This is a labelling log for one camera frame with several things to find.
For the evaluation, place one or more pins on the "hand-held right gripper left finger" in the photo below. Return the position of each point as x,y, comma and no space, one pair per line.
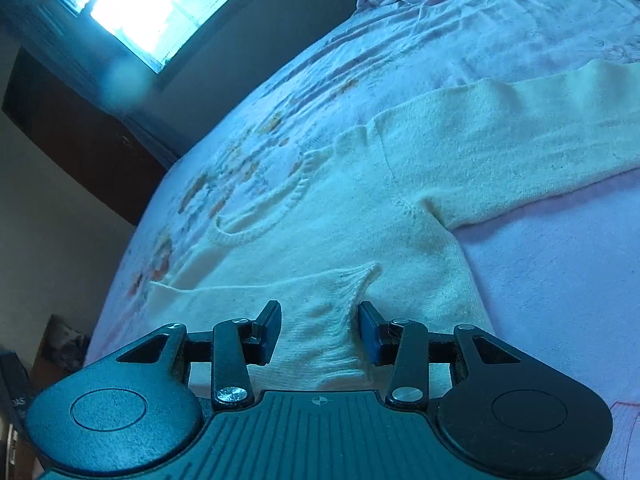
268,331

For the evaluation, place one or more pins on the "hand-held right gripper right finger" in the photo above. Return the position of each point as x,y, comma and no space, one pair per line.
368,331

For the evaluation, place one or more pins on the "cream yellow towel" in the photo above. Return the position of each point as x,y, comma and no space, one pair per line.
380,195

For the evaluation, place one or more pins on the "floral pink bedsheet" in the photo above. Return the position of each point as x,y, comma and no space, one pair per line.
525,270

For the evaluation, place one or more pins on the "cardboard box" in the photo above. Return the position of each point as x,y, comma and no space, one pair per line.
60,350

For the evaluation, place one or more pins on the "dark box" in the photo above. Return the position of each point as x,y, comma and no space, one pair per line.
14,390

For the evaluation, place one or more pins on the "dark wooden wardrobe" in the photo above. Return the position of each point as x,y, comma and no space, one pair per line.
65,135

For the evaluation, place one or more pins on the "window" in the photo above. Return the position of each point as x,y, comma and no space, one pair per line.
150,5

